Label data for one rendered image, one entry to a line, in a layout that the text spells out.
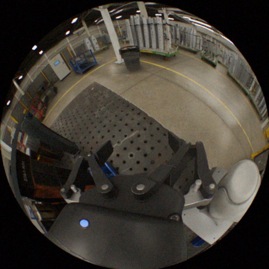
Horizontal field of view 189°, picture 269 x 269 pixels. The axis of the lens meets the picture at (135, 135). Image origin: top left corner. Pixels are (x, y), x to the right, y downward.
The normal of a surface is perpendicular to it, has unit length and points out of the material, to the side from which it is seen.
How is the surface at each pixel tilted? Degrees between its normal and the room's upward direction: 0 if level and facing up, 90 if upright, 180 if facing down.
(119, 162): 0
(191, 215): 45
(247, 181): 51
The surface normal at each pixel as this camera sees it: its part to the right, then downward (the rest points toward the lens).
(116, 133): -0.15, -0.38
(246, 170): -0.62, -0.73
